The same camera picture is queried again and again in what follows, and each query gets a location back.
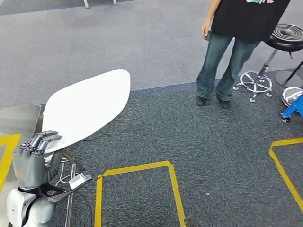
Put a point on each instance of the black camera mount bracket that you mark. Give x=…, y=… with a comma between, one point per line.
x=57, y=196

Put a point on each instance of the person's right forearm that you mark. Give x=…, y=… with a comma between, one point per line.
x=213, y=7

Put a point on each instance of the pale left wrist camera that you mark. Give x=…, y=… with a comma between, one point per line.
x=78, y=181

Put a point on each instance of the white plastic body panel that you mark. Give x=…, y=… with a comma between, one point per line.
x=88, y=106

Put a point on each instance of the dark robot body part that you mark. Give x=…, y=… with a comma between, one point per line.
x=191, y=222

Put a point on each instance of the chrome stanchion post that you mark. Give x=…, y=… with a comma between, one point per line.
x=292, y=95

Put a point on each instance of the black round stool chrome base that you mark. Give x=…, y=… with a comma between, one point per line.
x=286, y=36

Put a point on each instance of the yellow floor tape outline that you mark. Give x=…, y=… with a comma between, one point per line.
x=98, y=203

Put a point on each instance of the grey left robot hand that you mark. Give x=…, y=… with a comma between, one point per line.
x=28, y=169

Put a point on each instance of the person's right hand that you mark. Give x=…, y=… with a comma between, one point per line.
x=205, y=26

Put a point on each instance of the blue metal shelf rack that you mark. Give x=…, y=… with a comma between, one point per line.
x=295, y=108

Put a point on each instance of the black pole round base stand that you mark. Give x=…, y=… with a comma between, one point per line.
x=287, y=80

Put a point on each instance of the large yellow tape rectangle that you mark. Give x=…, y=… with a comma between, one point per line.
x=11, y=139

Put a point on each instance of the person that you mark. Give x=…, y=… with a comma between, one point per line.
x=248, y=18

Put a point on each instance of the steel workbench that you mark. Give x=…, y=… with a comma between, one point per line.
x=17, y=120

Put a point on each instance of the white table frame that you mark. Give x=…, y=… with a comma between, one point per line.
x=85, y=3

